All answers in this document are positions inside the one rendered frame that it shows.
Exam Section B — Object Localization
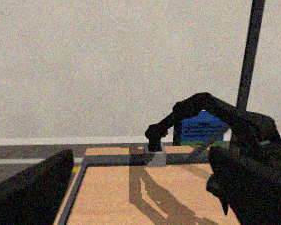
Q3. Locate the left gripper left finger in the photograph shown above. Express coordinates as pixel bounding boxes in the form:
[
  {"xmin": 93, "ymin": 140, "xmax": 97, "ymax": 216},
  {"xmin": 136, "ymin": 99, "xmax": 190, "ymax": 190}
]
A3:
[{"xmin": 0, "ymin": 149, "xmax": 74, "ymax": 225}]

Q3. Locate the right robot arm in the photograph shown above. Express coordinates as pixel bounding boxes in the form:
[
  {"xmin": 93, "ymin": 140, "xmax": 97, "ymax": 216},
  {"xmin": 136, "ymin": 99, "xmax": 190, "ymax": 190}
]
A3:
[{"xmin": 145, "ymin": 92, "xmax": 281, "ymax": 170}]

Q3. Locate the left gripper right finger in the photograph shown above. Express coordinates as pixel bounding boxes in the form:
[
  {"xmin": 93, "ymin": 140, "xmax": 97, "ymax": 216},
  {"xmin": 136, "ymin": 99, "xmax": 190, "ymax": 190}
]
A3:
[{"xmin": 208, "ymin": 145, "xmax": 281, "ymax": 225}]

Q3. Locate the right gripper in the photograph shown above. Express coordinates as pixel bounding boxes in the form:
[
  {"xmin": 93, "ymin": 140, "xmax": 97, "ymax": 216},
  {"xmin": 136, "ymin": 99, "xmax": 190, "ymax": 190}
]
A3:
[{"xmin": 206, "ymin": 173, "xmax": 228, "ymax": 216}]

